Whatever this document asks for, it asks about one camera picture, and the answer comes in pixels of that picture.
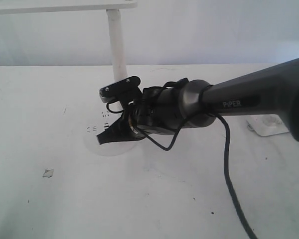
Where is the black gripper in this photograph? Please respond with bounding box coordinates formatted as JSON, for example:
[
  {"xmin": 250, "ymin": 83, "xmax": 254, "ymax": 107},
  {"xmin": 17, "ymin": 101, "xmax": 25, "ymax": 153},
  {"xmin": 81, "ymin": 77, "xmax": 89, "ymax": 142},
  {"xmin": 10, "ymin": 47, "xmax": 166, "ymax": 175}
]
[{"xmin": 96, "ymin": 86, "xmax": 180, "ymax": 145}]

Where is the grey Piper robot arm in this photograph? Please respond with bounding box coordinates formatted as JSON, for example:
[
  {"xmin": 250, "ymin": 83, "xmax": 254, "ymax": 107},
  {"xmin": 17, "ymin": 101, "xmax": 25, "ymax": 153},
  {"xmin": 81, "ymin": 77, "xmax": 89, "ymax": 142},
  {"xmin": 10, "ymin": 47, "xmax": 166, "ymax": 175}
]
[{"xmin": 97, "ymin": 58, "xmax": 299, "ymax": 144}]

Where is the white camera stand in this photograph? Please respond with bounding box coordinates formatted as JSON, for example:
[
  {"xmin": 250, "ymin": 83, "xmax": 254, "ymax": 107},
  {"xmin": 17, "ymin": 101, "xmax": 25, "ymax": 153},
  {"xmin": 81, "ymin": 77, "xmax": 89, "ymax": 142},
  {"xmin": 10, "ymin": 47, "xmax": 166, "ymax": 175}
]
[{"xmin": 0, "ymin": 0, "xmax": 138, "ymax": 156}]

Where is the white power strip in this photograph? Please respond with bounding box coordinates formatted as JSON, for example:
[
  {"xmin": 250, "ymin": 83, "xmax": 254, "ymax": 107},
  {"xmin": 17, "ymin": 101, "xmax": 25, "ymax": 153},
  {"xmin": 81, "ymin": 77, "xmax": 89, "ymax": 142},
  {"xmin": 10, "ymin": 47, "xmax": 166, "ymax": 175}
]
[{"xmin": 245, "ymin": 115, "xmax": 289, "ymax": 137}]

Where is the black camera cable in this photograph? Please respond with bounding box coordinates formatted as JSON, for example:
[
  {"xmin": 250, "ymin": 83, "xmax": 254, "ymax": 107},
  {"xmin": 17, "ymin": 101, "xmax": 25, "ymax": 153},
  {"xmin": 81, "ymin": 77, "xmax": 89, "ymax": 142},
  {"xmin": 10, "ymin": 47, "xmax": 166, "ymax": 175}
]
[{"xmin": 106, "ymin": 77, "xmax": 258, "ymax": 239}]

